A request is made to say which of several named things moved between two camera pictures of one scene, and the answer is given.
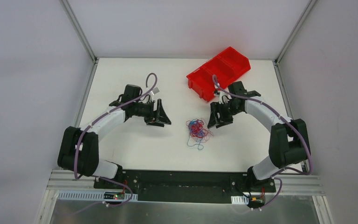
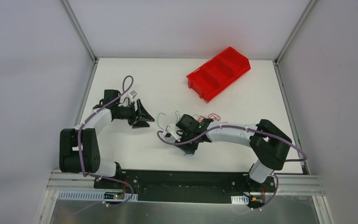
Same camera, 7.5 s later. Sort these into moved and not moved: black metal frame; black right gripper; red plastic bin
Moved: black right gripper
Not moved: black metal frame; red plastic bin
